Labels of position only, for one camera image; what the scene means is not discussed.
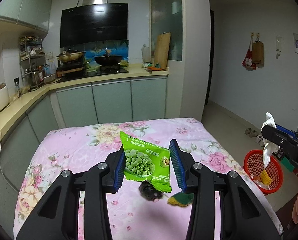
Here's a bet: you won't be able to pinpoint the green yellow scrub sponge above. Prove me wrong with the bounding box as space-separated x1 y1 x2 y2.
167 192 194 207

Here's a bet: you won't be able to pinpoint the green pea snack bag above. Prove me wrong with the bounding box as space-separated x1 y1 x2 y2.
120 131 172 193

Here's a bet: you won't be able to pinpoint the black plastic bag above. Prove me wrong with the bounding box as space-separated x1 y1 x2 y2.
138 181 167 202

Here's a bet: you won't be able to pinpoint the lower kitchen cabinets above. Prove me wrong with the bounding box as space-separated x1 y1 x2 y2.
0 76 168 205

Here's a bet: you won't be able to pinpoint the pair of shoes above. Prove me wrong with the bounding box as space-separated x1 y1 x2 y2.
244 127 262 144

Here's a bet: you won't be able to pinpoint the red plastic mesh basket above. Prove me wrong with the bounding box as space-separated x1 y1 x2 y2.
243 150 284 196

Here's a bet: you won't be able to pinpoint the pink floral tablecloth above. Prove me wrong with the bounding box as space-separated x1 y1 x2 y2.
13 118 283 239

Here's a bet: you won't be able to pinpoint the red hanging cloth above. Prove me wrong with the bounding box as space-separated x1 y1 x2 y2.
242 37 256 71

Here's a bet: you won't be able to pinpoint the brown hanging board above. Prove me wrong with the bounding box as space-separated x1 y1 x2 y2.
252 38 265 67

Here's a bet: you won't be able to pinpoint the black wok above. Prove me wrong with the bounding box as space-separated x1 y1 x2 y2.
94 53 123 67

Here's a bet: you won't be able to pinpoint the black gas stove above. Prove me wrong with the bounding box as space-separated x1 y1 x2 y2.
57 64 128 82

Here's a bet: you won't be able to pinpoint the wooden cutting board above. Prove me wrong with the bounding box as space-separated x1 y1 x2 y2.
154 33 171 70

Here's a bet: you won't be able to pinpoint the white plastic jug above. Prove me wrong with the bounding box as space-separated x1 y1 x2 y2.
141 44 151 63

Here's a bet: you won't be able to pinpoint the golden pan on stove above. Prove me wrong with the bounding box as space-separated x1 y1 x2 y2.
57 50 85 63

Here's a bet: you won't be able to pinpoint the metal spice rack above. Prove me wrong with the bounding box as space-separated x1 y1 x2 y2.
19 36 46 90

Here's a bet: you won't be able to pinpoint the black range hood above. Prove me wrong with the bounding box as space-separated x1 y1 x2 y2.
60 3 128 48

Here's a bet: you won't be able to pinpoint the wall intercom phone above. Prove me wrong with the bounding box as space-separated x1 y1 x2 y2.
275 36 282 59

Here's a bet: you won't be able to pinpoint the upper wall cabinets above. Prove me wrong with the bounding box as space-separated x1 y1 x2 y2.
0 0 52 32

